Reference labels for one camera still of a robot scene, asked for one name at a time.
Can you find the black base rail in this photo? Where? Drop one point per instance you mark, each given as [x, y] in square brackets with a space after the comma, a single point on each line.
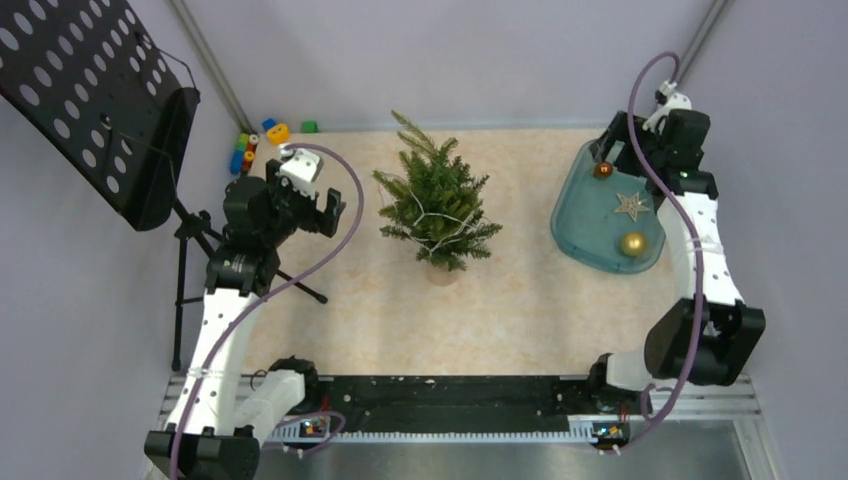
[465, 404]

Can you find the teal plastic tray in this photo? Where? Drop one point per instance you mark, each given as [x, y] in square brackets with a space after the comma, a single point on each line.
[585, 228]

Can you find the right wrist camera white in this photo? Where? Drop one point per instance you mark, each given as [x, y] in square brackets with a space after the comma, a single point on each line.
[668, 98]

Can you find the stacked colourful brick toy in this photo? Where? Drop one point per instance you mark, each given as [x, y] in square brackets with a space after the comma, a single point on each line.
[244, 153]

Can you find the small green christmas tree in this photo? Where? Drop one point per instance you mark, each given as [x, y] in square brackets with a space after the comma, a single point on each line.
[422, 155]

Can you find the black perforated music stand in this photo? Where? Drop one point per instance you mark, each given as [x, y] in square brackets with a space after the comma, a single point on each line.
[88, 76]

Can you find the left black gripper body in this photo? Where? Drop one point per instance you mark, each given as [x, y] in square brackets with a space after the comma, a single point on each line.
[295, 209]

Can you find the silver star ornament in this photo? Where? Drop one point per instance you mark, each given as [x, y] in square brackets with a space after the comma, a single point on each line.
[631, 205]

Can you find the yellow toy block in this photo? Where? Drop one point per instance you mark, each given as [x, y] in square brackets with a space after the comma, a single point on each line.
[278, 134]

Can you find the copper bauble ornament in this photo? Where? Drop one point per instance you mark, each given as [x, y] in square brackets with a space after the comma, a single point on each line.
[603, 170]

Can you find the green toy block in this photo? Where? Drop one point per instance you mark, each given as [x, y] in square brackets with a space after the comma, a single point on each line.
[309, 127]

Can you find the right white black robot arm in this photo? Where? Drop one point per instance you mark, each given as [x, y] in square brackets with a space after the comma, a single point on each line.
[709, 333]

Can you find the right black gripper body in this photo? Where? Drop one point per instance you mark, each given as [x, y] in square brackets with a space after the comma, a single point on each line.
[628, 158]

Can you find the gold bauble ornament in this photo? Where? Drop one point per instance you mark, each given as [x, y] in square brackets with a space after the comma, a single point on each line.
[633, 244]

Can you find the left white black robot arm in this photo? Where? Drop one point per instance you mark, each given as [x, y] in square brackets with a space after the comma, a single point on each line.
[210, 434]

